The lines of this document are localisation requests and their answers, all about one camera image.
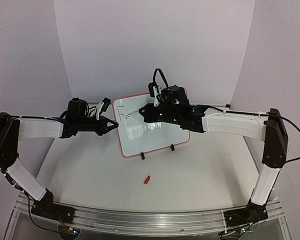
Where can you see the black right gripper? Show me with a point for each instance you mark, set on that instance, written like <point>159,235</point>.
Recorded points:
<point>155,113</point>

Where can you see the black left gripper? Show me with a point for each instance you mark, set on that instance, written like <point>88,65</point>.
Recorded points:
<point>108,127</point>

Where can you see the whiteboard marker pen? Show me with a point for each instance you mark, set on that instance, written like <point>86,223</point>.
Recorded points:
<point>134,113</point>

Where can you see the pink framed whiteboard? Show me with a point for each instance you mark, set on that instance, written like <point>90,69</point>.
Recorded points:
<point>135,135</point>

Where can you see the red marker cap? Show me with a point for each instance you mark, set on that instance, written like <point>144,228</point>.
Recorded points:
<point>146,181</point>

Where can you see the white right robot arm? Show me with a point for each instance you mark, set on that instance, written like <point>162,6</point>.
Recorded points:
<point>264,132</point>

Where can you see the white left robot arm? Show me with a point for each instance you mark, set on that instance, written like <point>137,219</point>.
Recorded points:
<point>15,129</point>

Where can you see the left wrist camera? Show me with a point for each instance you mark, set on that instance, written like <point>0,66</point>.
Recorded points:
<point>101,107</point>

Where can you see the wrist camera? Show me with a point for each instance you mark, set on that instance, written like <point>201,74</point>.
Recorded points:
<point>154,89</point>
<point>101,107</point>

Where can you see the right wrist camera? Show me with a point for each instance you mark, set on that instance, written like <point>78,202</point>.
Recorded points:
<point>154,89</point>

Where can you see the wire whiteboard stand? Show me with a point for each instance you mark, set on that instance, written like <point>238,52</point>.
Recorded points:
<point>143,154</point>

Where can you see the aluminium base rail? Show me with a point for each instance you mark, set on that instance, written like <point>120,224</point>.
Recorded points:
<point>80,222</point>

